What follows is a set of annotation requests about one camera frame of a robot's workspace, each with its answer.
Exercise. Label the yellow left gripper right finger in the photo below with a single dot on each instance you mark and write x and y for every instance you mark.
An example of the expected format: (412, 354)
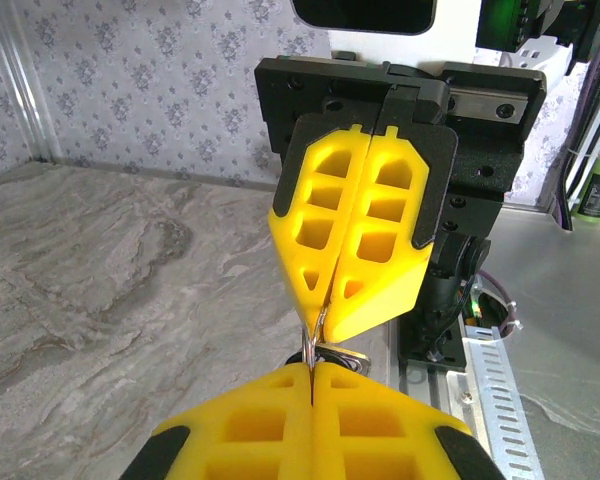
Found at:
(380, 440)

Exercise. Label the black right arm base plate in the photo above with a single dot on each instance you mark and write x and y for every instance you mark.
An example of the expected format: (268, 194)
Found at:
(430, 345)

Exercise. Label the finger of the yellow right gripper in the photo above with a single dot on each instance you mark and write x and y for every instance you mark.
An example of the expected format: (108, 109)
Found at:
(292, 260)
(410, 280)

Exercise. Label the green bottle black label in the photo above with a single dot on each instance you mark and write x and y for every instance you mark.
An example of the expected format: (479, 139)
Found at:
(597, 195)

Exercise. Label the grey metal plate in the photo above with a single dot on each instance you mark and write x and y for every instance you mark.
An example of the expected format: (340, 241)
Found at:
(570, 325)

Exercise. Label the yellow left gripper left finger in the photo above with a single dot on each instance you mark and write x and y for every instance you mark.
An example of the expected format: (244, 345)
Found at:
(240, 440)

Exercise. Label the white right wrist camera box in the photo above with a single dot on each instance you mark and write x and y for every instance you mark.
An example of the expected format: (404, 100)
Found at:
(455, 30)

